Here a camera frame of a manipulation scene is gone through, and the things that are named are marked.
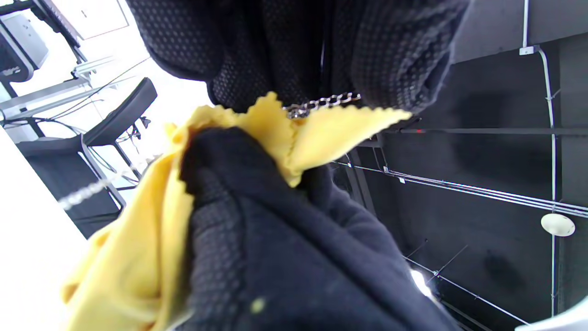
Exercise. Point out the person's right hand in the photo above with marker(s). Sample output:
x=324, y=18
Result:
x=298, y=266

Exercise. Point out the person's left hand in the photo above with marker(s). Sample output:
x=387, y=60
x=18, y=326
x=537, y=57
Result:
x=298, y=41

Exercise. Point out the white ceiling conduit pipe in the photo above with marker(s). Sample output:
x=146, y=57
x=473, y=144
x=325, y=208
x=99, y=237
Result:
x=552, y=138

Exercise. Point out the white ceiling sensor dome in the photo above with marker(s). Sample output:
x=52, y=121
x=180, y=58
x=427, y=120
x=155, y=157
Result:
x=557, y=225

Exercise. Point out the yellow cloth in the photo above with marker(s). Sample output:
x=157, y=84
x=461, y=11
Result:
x=138, y=257

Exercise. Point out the metal ceiling rail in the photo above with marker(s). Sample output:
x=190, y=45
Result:
x=482, y=191

